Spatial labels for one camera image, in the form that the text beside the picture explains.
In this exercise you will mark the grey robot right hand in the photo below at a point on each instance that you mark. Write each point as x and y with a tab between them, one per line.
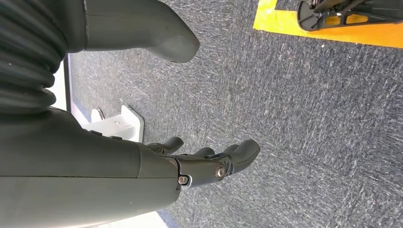
78	176

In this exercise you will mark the white floor plate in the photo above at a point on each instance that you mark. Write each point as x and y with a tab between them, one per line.
58	94

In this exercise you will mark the yellow floor tape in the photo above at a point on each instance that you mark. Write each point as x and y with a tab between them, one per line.
283	25

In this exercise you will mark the black footplate orange inserts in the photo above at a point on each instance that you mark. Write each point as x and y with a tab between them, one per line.
346	15

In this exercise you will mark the white metal bracket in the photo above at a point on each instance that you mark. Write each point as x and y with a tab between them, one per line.
126	126

